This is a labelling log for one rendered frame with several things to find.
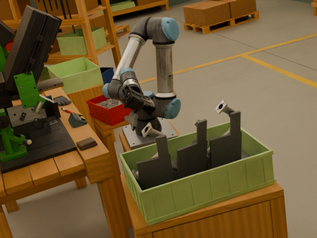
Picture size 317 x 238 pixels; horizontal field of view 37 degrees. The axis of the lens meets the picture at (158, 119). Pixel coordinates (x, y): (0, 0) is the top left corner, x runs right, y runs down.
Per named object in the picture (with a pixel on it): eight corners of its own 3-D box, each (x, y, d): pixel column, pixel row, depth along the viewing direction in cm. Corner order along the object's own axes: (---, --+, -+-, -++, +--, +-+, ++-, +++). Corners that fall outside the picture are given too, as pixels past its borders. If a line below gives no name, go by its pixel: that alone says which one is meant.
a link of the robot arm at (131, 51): (132, 12, 249) (96, 91, 233) (149, 12, 244) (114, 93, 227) (142, 25, 258) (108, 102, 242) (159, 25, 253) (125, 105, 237)
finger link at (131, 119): (120, 128, 204) (124, 108, 208) (131, 132, 207) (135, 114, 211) (124, 126, 202) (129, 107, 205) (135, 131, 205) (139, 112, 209)
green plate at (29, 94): (41, 103, 299) (31, 71, 295) (41, 103, 291) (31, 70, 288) (23, 108, 296) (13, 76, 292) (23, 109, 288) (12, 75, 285)
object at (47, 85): (59, 80, 321) (58, 76, 320) (64, 86, 307) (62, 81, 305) (2, 96, 310) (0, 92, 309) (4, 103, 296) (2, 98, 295)
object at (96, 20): (101, 32, 1039) (96, 12, 1023) (130, 31, 995) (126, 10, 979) (64, 49, 950) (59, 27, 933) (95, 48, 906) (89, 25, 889)
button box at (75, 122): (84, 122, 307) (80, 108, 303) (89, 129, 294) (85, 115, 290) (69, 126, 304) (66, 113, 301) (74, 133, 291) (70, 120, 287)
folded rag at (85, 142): (93, 140, 267) (92, 136, 265) (97, 145, 260) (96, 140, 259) (77, 146, 263) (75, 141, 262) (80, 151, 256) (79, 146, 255)
